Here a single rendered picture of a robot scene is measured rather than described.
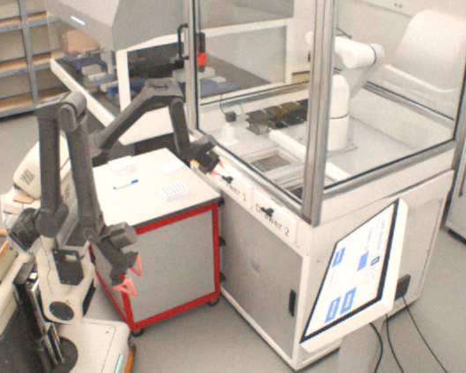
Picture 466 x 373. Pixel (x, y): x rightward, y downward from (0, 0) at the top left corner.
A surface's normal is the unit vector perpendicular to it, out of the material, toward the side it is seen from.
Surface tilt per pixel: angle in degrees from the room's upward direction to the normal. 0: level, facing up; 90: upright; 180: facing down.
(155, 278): 90
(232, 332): 0
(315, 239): 90
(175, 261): 90
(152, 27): 90
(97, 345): 0
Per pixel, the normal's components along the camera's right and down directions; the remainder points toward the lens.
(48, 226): -0.07, 0.51
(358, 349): -0.35, 0.48
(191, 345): 0.00, -0.86
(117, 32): 0.54, 0.43
